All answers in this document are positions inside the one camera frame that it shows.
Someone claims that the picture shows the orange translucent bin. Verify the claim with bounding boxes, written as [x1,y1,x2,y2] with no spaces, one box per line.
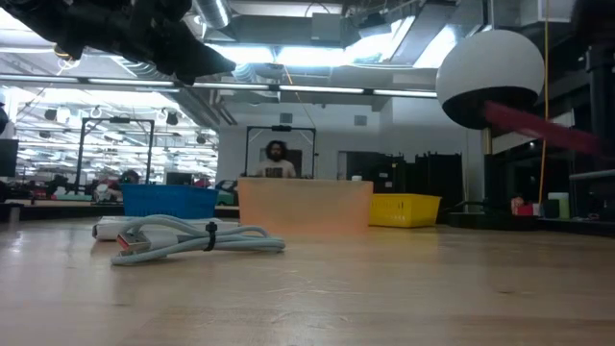
[237,177,375,237]

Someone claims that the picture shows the red small box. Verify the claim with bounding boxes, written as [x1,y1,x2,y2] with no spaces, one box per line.
[511,194,535,217]

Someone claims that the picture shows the blue plastic bin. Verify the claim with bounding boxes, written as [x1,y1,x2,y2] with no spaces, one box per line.
[120,184,220,221]

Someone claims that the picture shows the black ceiling dome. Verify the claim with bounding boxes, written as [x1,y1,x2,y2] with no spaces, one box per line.
[51,43,82,72]

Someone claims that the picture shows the black rig frame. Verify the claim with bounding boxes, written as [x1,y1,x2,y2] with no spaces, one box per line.
[74,116,156,196]
[243,125,318,180]

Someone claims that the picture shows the yellow plastic bin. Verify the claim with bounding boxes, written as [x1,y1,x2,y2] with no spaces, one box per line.
[368,193,442,229]

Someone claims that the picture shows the white globe lamp black base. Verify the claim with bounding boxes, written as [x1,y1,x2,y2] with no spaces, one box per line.
[435,29,546,232]

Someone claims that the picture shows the silver ventilation duct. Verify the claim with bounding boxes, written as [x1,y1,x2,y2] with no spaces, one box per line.
[191,0,233,30]

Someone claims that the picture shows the grey metal bar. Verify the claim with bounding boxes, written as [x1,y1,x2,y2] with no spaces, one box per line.
[569,168,615,183]

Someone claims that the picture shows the yellow cable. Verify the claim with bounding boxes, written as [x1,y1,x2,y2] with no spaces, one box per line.
[537,0,552,206]

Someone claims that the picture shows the black cabinets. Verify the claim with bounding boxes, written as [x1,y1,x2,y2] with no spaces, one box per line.
[338,151,465,212]

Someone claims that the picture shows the light green cup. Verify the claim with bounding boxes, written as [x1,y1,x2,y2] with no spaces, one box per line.
[547,191,571,220]

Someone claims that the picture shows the linear ceiling light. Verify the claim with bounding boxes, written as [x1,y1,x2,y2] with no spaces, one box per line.
[182,82,438,98]

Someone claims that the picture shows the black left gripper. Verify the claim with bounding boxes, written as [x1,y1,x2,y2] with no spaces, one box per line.
[95,0,236,87]

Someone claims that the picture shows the person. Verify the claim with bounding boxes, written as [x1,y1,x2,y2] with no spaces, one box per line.
[114,168,141,186]
[253,139,298,180]

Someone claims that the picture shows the grey ceiling box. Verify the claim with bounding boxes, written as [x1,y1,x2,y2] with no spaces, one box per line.
[310,12,343,42]

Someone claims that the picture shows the light blue cable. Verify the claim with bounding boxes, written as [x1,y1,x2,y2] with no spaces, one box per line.
[110,214,287,267]

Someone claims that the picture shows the black monitor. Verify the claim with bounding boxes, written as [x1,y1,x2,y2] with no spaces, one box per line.
[0,138,19,178]

